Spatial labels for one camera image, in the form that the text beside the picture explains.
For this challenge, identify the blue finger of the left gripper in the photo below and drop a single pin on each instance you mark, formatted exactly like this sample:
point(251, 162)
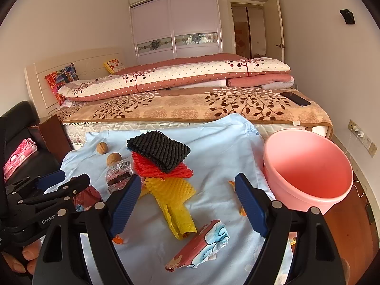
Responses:
point(49, 180)

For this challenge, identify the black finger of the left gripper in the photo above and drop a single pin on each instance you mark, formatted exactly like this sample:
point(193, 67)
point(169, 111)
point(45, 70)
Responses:
point(68, 190)

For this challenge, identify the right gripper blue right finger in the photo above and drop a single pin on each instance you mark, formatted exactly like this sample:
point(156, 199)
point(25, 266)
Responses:
point(255, 203)

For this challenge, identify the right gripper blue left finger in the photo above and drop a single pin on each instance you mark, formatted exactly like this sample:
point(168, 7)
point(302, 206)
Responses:
point(122, 203)

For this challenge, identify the red orange plastic bag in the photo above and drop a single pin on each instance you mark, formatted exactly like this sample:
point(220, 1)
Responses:
point(86, 199)

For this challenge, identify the red foam net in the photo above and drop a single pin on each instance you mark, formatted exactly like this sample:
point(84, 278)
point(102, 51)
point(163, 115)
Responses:
point(147, 169)

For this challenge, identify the black foam net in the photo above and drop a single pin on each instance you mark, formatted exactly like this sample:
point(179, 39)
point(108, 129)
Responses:
point(164, 152)

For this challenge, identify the red cloud-print wrapper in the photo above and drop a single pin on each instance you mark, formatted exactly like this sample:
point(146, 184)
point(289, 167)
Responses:
point(203, 247)

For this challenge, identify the yellow foam net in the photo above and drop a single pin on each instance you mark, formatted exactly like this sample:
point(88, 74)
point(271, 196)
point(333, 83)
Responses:
point(171, 191)

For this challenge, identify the person's left hand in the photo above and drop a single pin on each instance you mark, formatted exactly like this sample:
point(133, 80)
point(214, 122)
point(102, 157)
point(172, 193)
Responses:
point(30, 255)

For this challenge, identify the pink cloth item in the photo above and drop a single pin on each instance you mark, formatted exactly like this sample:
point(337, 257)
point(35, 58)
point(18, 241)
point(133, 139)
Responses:
point(25, 149)

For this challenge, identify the brown wooden nightstand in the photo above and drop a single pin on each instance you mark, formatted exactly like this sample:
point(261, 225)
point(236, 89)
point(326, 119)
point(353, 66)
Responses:
point(49, 133)

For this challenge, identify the walnut near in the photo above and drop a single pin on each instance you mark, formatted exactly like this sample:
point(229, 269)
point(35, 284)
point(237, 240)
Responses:
point(113, 158)

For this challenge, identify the walnut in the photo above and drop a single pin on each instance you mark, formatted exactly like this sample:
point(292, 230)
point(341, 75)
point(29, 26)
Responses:
point(102, 148)
point(113, 158)

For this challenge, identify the walnut far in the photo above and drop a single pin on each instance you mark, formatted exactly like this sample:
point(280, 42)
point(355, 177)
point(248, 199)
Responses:
point(102, 148)

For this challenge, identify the white quilted mattress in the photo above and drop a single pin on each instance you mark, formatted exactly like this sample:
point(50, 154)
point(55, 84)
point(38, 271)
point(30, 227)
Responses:
point(76, 132)

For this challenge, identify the black chair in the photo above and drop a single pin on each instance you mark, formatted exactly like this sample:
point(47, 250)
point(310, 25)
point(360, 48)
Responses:
point(42, 162)

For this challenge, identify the pink plastic bucket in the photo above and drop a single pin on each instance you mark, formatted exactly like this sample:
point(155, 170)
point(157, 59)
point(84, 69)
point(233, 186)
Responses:
point(304, 169)

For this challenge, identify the light blue cloth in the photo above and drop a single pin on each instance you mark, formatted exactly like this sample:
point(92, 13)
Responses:
point(219, 151)

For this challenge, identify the colourful pillow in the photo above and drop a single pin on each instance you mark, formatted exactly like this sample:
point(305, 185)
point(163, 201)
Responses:
point(59, 78)

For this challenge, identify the brown leaf-pattern blanket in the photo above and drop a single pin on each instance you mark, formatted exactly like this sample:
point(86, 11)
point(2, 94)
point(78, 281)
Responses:
point(197, 105)

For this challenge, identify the cream wooden headboard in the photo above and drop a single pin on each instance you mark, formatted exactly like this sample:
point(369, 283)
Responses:
point(40, 76)

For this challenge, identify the black smartphone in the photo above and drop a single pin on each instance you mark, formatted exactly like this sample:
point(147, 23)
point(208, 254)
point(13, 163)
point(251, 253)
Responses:
point(295, 98)

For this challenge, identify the yellow red pillow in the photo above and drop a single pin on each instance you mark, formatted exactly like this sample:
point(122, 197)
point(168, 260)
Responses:
point(113, 66)

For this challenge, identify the pink folded blanket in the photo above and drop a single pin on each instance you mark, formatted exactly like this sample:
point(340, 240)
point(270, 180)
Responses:
point(258, 80)

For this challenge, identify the cream room door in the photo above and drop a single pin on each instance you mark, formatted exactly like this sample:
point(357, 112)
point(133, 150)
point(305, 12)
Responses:
point(274, 30)

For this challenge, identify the white sliding wardrobe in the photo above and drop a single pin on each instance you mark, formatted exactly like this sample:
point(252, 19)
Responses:
point(168, 29)

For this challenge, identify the wall socket strip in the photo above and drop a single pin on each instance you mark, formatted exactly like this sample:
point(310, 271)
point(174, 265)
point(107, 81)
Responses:
point(362, 137)

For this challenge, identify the black wall bracket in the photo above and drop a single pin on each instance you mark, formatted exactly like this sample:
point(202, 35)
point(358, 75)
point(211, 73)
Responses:
point(347, 16)

